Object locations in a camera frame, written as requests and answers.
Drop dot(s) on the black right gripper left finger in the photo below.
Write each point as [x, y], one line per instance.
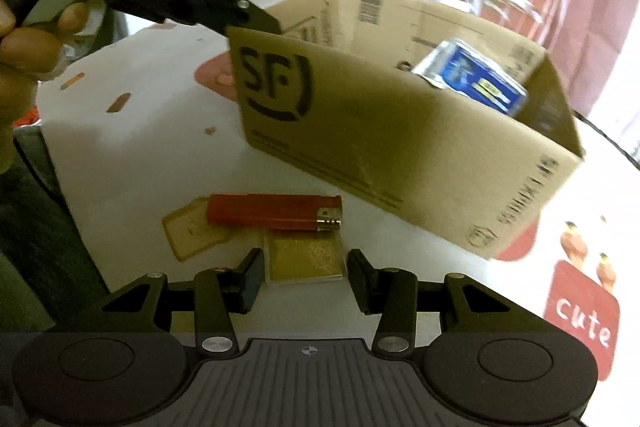
[220, 292]

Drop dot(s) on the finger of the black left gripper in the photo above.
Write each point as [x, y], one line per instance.
[248, 15]

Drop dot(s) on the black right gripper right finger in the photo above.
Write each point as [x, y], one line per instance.
[390, 293]

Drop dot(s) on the gold card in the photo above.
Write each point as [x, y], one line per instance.
[303, 257]

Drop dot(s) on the brown SF cardboard box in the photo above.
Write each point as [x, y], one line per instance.
[335, 93]

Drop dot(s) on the clear plastic case blue label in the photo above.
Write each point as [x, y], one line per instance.
[456, 66]

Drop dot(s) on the person's left hand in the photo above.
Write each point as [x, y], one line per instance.
[27, 55]

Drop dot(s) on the red lighter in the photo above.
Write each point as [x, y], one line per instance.
[284, 212]

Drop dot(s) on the cartoon printed table mat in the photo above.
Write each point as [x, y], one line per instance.
[546, 333]

